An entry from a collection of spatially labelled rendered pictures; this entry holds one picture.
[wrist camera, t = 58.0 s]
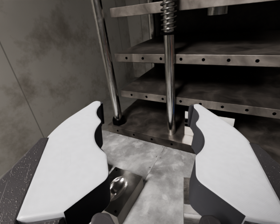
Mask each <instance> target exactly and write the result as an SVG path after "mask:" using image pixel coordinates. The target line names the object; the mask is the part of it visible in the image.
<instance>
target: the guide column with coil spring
mask: <svg viewBox="0 0 280 224"><path fill-rule="evenodd" d="M167 1H171V0H162V3H164V2H167ZM173 5H175V3H174V2H172V3H169V4H164V5H163V8H166V7H170V6H173ZM174 10H175V8H171V9H166V10H163V13H167V12H172V11H174ZM172 16H175V13H172V14H168V15H164V16H163V19H164V18H169V17H172ZM173 21H175V18H174V19H170V20H164V21H163V23H164V24H165V23H170V22H173ZM174 26H175V24H170V25H165V26H163V27H164V28H170V27H174ZM173 31H175V29H170V30H165V31H164V32H173ZM164 62H165V87H166V110H167V133H168V134H169V135H174V134H175V133H176V100H175V34H174V35H165V36H164Z"/></svg>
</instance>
